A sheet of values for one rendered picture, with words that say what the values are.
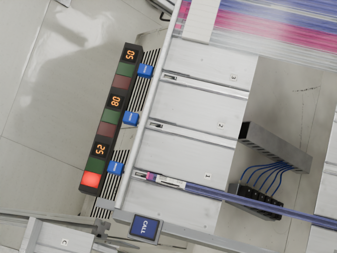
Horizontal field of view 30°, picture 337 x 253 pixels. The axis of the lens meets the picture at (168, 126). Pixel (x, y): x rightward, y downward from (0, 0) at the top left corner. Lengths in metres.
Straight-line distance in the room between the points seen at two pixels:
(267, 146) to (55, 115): 0.72
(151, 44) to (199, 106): 0.76
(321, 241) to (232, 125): 0.29
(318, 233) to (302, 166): 0.49
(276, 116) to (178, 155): 0.52
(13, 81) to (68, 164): 0.32
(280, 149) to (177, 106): 0.44
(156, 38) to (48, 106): 0.41
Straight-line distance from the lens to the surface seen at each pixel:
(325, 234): 1.28
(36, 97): 1.99
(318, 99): 1.89
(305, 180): 1.82
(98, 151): 1.32
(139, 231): 1.22
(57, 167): 2.02
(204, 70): 1.35
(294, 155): 1.72
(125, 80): 1.36
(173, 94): 1.33
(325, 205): 1.29
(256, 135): 1.61
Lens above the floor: 1.76
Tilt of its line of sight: 51 degrees down
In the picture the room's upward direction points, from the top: 85 degrees clockwise
